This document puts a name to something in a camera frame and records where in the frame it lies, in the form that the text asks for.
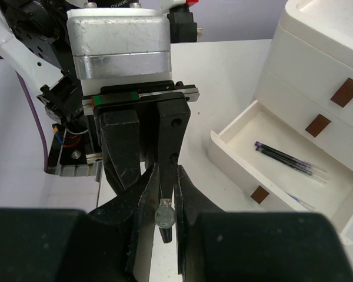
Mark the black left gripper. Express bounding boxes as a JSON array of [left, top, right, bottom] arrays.
[[82, 80, 199, 244]]

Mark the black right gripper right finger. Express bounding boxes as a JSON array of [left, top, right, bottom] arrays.
[[174, 166, 353, 281]]

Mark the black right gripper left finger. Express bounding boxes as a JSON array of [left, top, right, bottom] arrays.
[[0, 164, 159, 281]]

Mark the green gel pen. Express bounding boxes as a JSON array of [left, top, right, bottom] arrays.
[[154, 206, 175, 229]]

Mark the black gel pen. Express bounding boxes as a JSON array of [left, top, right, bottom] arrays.
[[255, 147, 328, 184]]

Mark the purple gel pen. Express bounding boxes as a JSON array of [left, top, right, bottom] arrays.
[[254, 141, 327, 177]]

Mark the blue gel pen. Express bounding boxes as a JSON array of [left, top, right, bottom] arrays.
[[282, 193, 316, 212]]

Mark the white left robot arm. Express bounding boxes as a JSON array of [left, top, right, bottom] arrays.
[[0, 1, 199, 243]]

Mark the white drawer cabinet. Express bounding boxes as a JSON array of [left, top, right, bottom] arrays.
[[251, 0, 353, 180]]

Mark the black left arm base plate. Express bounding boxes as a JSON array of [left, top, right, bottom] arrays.
[[45, 123, 102, 182]]

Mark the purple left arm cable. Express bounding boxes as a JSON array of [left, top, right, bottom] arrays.
[[16, 73, 49, 171]]

